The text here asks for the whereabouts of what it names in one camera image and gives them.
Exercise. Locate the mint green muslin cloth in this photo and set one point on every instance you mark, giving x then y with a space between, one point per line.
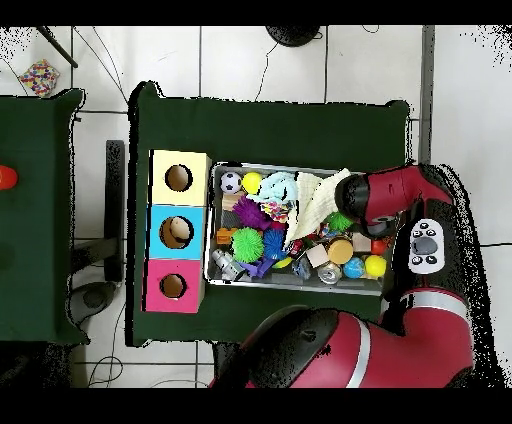
276 186

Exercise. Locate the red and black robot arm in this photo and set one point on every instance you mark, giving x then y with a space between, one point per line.
420 348

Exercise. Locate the silver mesh bin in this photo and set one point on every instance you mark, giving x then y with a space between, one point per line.
288 284

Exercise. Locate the wooden box with three holes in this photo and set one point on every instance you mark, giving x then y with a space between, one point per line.
180 248

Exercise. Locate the purple spiky rubber ball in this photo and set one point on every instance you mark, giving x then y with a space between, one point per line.
250 212

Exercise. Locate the yellow tennis ball toy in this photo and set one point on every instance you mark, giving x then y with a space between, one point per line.
252 182

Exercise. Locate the green spiky rubber ball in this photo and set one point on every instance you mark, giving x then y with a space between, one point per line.
248 244

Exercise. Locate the blue spiky rubber ball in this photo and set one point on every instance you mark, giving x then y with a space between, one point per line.
275 244

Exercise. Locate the orange toy brick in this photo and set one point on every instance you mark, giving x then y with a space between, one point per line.
226 236

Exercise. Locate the small soccer ball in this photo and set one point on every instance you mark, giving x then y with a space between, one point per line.
231 182

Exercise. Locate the dark green table cloth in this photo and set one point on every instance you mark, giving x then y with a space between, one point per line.
260 132
36 220

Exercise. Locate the blue globe ball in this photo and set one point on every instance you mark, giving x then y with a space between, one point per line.
354 268

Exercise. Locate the black upright panel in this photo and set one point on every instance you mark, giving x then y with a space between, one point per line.
114 208

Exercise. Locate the black round stand base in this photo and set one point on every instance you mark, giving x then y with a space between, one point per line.
293 35

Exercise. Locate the dark grey round base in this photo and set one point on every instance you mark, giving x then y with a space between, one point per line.
94 298

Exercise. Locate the grey metal pole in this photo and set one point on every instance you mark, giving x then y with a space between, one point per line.
427 80

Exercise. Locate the red-orange round object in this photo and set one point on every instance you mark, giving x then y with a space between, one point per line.
7 178

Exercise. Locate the multicoloured patterned bag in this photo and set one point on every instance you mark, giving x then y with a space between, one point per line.
39 78

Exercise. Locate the thin black rod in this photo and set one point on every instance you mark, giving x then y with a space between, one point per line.
58 48

